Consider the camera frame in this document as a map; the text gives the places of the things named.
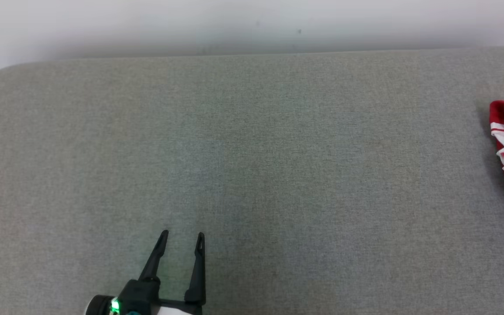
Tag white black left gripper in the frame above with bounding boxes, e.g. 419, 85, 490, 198
85, 229, 207, 315

